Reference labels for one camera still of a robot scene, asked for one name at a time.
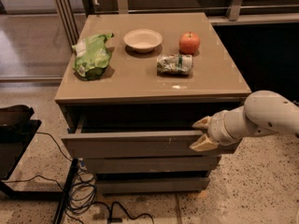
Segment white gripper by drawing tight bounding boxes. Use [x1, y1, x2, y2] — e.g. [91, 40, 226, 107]
[190, 109, 242, 152]

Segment grey top drawer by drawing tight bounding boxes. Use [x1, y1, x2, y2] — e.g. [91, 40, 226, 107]
[61, 115, 242, 160]

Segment grey drawer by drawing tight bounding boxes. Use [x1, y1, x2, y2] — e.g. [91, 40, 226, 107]
[61, 115, 242, 160]
[96, 177, 209, 194]
[85, 156, 220, 174]

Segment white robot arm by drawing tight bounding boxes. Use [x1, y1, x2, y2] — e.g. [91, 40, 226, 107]
[191, 91, 299, 152]

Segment grey middle drawer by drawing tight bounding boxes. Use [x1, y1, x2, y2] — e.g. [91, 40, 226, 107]
[85, 156, 220, 174]

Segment grey drawer cabinet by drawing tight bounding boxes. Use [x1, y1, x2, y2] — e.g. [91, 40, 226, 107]
[55, 13, 250, 182]

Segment grey bottom drawer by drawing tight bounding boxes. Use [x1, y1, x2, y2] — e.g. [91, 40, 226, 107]
[96, 177, 209, 194]

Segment crumpled green white snack bag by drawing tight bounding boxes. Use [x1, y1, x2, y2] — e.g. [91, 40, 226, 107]
[157, 54, 193, 76]

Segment red apple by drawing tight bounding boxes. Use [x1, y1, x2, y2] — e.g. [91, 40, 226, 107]
[178, 32, 200, 55]

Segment white paper bowl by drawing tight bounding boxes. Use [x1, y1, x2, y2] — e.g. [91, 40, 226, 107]
[123, 29, 163, 53]

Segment green chip bag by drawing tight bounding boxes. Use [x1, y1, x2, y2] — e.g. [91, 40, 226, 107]
[72, 33, 114, 80]

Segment black stand base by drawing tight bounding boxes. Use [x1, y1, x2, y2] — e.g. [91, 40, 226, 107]
[0, 105, 78, 224]

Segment metal railing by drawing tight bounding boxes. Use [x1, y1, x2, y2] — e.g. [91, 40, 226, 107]
[54, 0, 299, 45]

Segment black floor cables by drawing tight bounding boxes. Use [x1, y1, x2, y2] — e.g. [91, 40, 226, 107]
[4, 131, 156, 224]

